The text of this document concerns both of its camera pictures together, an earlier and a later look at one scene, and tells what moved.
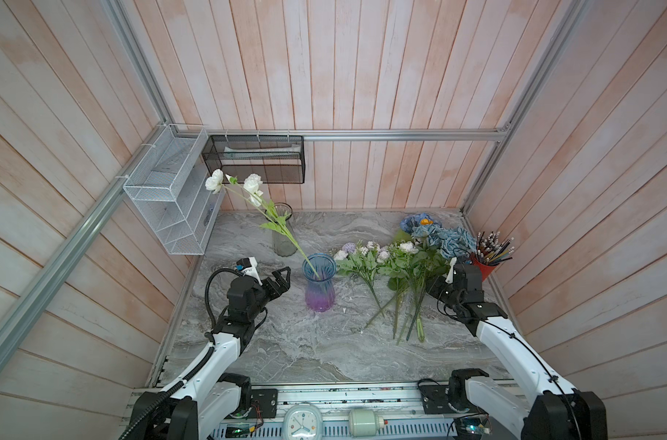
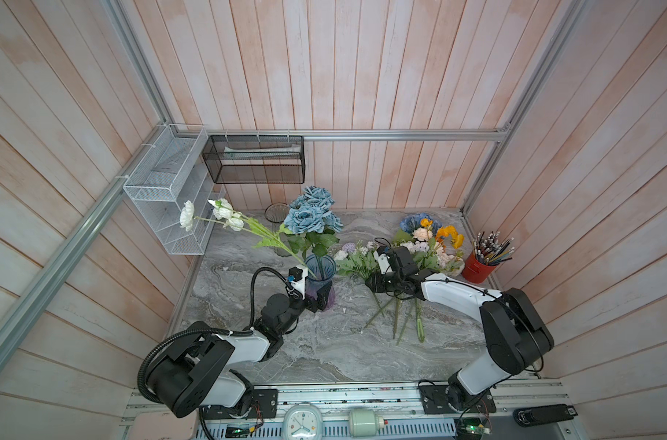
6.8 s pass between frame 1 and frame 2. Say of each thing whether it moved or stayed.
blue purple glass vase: stayed
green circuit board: stayed
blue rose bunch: moved
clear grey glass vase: stayed
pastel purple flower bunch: stayed
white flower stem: moved
